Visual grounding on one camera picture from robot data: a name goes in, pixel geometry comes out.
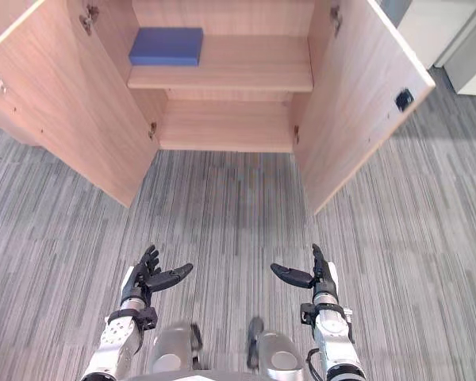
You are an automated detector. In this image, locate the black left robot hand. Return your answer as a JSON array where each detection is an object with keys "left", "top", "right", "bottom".
[{"left": 121, "top": 244, "right": 194, "bottom": 306}]

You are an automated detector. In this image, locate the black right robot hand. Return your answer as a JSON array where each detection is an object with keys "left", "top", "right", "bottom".
[{"left": 270, "top": 243, "right": 340, "bottom": 298}]

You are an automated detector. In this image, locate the wooden cabinet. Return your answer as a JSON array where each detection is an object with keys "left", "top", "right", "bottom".
[{"left": 0, "top": 0, "right": 342, "bottom": 154}]

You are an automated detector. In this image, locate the wooden door with black latch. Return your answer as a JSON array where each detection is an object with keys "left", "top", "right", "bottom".
[{"left": 292, "top": 0, "right": 437, "bottom": 217}]

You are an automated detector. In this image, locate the wooden door with white fitting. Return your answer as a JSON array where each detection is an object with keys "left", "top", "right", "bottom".
[{"left": 0, "top": 0, "right": 159, "bottom": 210}]

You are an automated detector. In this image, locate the black door latch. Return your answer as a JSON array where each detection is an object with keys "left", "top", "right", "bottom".
[{"left": 394, "top": 88, "right": 414, "bottom": 111}]

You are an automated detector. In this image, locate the wooden cabinet shelf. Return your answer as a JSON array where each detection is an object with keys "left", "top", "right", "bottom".
[{"left": 126, "top": 34, "right": 314, "bottom": 91}]

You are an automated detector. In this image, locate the plain blue box folder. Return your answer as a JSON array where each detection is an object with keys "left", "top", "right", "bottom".
[{"left": 128, "top": 26, "right": 204, "bottom": 67}]

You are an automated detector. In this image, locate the white cabinet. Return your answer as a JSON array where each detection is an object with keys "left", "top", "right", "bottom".
[
  {"left": 443, "top": 11, "right": 476, "bottom": 96},
  {"left": 380, "top": 0, "right": 476, "bottom": 69}
]

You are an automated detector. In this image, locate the silver left robot leg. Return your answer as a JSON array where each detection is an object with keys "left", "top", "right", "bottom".
[{"left": 149, "top": 321, "right": 205, "bottom": 374}]

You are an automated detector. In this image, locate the silver robot leg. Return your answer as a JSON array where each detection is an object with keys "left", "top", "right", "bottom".
[
  {"left": 245, "top": 316, "right": 305, "bottom": 375},
  {"left": 149, "top": 321, "right": 205, "bottom": 374}
]

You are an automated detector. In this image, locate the silver right robot leg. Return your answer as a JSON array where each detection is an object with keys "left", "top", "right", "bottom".
[{"left": 245, "top": 316, "right": 305, "bottom": 375}]

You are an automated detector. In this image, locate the grey robot torso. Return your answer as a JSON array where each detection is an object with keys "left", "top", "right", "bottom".
[{"left": 129, "top": 369, "right": 306, "bottom": 381}]

